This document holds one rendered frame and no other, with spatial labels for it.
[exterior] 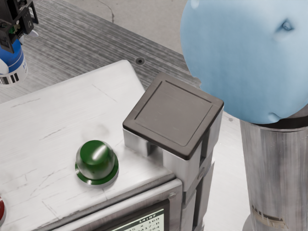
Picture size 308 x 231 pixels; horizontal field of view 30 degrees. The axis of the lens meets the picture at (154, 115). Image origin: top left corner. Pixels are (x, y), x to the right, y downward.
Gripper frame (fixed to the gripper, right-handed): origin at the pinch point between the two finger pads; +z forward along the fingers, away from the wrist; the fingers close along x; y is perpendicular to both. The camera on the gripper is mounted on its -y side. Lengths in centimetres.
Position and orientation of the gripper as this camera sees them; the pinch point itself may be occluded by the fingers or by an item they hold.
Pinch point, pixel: (2, 55)
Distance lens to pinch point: 103.3
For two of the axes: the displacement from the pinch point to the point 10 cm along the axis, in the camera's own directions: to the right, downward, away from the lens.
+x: 4.7, -7.5, 4.6
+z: 0.2, 5.3, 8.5
